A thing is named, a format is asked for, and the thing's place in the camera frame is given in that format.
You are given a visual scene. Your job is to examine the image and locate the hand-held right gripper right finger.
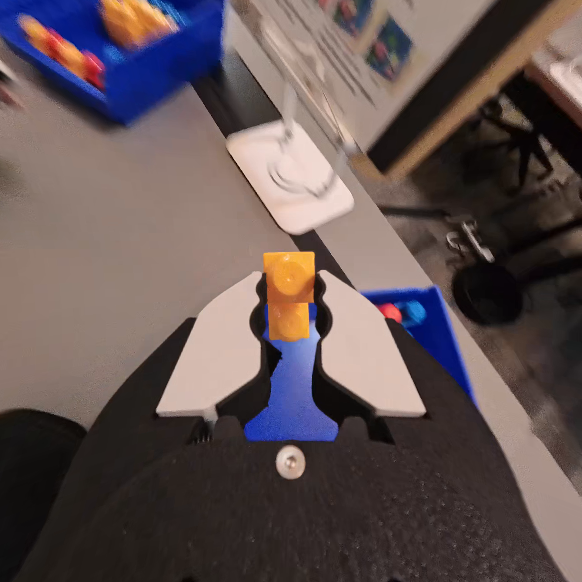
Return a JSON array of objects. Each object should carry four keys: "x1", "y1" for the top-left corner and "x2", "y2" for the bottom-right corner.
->
[{"x1": 313, "y1": 269, "x2": 428, "y2": 426}]

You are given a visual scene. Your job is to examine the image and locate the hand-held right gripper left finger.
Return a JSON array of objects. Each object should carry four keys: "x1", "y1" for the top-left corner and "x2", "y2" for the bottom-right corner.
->
[{"x1": 155, "y1": 271, "x2": 283, "y2": 428}]

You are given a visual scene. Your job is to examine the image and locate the blue one-stud mega block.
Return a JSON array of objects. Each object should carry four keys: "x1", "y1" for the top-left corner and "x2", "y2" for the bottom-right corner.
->
[{"x1": 396, "y1": 300, "x2": 427, "y2": 328}]

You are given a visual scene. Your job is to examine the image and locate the yellow two-stud mega block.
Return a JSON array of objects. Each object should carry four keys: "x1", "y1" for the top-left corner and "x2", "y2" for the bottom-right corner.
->
[{"x1": 268, "y1": 301, "x2": 311, "y2": 341}]

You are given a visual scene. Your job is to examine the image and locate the blue plastic bin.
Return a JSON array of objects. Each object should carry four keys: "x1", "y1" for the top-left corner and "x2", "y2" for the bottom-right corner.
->
[
  {"x1": 245, "y1": 286, "x2": 478, "y2": 443},
  {"x1": 0, "y1": 0, "x2": 226, "y2": 125}
]

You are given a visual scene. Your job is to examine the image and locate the pile of colourful mega blocks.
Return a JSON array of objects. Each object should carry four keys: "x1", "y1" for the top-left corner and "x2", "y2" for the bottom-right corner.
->
[{"x1": 18, "y1": 0, "x2": 180, "y2": 92}]

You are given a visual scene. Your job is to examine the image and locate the black round waste bin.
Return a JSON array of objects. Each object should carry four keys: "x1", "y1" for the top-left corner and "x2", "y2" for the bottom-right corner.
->
[{"x1": 452, "y1": 263, "x2": 524, "y2": 326}]

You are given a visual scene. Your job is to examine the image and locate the black wrist rest pad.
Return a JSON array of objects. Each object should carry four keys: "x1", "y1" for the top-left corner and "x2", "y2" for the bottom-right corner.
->
[{"x1": 0, "y1": 408, "x2": 88, "y2": 582}]

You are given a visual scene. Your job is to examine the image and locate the black office chair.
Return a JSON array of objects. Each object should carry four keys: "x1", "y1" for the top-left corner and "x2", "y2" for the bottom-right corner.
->
[{"x1": 464, "y1": 91, "x2": 582, "y2": 196}]

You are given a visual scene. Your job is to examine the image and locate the wooden sign board with paper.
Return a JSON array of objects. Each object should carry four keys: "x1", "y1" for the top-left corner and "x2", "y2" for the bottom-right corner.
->
[{"x1": 229, "y1": 0, "x2": 582, "y2": 182}]

